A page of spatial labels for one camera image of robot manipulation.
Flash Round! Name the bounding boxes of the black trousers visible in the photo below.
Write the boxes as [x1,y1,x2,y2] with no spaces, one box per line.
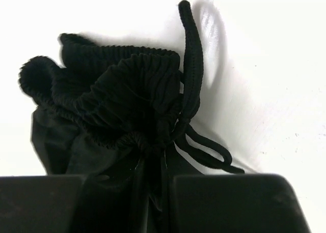
[19,0,243,232]

